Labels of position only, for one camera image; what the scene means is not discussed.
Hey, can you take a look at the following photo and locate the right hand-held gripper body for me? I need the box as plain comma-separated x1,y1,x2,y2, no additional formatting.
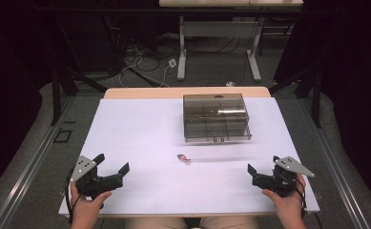
252,156,316,197

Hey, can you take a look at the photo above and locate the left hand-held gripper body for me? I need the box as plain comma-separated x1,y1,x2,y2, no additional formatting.
70,156,124,201

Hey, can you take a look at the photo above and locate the small fish-shaped item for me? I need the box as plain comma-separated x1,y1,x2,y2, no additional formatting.
176,154,193,165

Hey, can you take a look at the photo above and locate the grey transparent drawer box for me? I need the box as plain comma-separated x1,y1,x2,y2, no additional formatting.
182,93,253,143

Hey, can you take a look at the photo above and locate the person's left hand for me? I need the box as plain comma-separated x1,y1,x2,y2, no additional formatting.
70,183,113,224

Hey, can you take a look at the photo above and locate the person's right hand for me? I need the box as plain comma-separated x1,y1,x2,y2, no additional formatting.
261,174,307,224

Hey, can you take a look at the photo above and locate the white table mat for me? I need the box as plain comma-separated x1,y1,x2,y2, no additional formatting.
58,96,320,218

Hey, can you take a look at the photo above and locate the black metal stand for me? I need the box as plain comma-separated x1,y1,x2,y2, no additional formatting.
268,63,324,130
50,18,109,127

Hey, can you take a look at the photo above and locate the wooden table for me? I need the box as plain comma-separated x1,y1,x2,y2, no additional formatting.
103,86,272,100

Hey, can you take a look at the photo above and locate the white-legged background table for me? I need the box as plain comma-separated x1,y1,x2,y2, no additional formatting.
158,0,305,82

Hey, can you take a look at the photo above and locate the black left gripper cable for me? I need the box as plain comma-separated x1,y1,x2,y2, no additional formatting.
64,167,76,222

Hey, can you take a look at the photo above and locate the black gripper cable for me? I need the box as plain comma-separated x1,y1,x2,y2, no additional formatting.
64,167,76,222
292,176,309,219

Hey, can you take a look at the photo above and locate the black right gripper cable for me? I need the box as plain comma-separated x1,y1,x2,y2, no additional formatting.
292,176,309,219

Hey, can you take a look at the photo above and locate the metal floor rail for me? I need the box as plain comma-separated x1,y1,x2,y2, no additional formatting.
300,98,370,229
0,94,76,229

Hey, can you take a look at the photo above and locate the bundle of floor cables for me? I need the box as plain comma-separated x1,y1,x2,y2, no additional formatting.
103,15,181,89

